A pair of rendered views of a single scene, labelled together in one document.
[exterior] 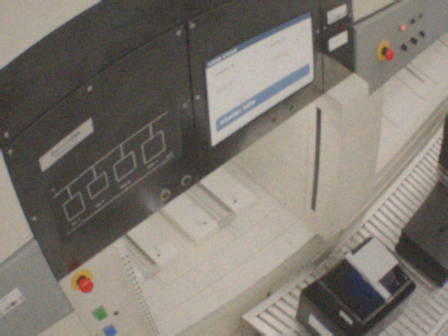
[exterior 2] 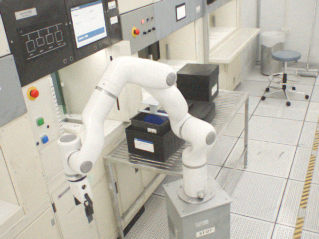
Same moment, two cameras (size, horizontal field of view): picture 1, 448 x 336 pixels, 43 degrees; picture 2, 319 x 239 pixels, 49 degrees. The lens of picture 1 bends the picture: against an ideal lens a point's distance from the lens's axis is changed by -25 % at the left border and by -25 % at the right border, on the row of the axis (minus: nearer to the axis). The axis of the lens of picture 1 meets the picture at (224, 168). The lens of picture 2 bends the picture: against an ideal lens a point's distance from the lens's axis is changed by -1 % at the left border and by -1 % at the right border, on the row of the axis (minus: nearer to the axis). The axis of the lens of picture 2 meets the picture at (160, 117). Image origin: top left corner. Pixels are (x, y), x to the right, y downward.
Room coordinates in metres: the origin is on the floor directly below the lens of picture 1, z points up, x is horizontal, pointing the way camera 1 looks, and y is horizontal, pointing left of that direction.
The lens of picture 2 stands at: (-1.00, 0.37, 1.91)
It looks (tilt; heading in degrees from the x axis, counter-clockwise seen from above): 25 degrees down; 337
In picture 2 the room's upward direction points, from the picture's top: 5 degrees counter-clockwise
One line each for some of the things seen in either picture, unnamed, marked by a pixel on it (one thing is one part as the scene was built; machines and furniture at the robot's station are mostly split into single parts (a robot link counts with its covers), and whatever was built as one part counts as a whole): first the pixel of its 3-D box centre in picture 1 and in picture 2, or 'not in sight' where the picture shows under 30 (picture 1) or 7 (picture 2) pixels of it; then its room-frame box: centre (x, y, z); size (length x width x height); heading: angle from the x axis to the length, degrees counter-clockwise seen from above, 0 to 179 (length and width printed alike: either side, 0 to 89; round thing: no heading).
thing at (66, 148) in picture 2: not in sight; (72, 153); (0.17, 0.25, 1.26); 0.09 x 0.08 x 0.13; 14
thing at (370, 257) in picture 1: (363, 290); (154, 124); (0.85, -0.36, 0.93); 0.24 x 0.20 x 0.32; 33
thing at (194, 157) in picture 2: not in sight; (198, 143); (0.28, -0.34, 1.07); 0.19 x 0.12 x 0.24; 14
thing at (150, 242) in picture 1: (128, 249); not in sight; (1.09, 0.28, 0.89); 0.22 x 0.21 x 0.04; 39
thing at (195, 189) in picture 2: not in sight; (195, 177); (0.31, -0.34, 0.85); 0.19 x 0.19 x 0.18
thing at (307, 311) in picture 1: (358, 303); (156, 135); (0.85, -0.36, 0.85); 0.28 x 0.28 x 0.17; 33
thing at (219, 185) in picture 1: (201, 198); (74, 122); (1.26, 0.07, 0.89); 0.22 x 0.21 x 0.04; 39
